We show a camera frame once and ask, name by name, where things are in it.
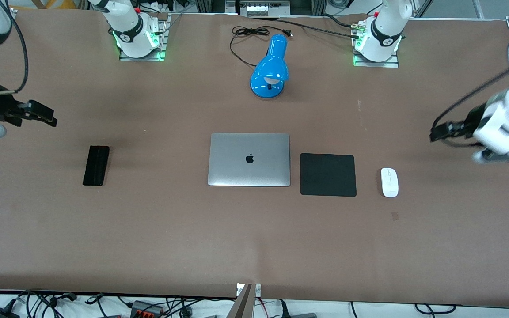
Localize black smartphone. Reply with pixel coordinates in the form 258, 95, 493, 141
82, 145, 110, 186

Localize white computer mouse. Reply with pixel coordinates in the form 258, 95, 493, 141
380, 167, 399, 198

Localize black mouse pad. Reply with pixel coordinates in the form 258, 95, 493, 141
300, 153, 357, 197

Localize brown table cover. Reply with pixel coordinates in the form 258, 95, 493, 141
0, 9, 509, 308

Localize blue desk lamp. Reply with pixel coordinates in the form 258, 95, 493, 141
250, 34, 290, 99

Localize silver closed laptop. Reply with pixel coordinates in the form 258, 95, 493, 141
207, 132, 291, 187

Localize black connector box orange buttons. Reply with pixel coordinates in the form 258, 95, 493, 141
130, 300, 165, 318

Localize white power strip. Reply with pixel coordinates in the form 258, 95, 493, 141
238, 0, 291, 17

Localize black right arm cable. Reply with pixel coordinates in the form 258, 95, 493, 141
0, 0, 30, 94

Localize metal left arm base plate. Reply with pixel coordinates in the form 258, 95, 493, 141
352, 26, 400, 68

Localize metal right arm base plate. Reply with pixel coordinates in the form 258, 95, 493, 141
118, 12, 170, 62

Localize thick black base cable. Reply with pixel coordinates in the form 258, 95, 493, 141
254, 17, 363, 39

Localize black lamp power cord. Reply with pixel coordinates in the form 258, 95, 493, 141
229, 26, 294, 68

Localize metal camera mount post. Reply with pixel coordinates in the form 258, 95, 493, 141
234, 283, 262, 318

